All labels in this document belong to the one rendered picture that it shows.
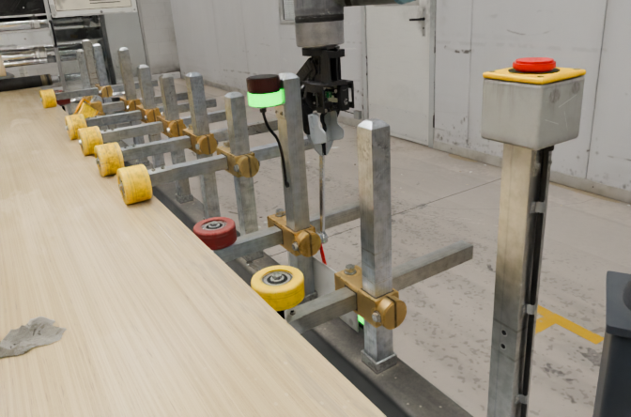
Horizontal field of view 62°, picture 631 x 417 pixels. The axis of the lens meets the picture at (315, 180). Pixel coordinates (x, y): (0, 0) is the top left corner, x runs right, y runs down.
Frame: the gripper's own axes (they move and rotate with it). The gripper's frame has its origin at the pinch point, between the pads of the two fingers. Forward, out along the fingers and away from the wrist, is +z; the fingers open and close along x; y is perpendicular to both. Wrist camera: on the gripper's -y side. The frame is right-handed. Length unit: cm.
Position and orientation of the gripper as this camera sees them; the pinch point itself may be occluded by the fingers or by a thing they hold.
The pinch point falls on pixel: (320, 148)
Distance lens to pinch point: 105.9
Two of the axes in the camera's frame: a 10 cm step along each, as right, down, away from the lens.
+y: 5.4, 2.4, -8.1
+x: 8.4, -2.2, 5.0
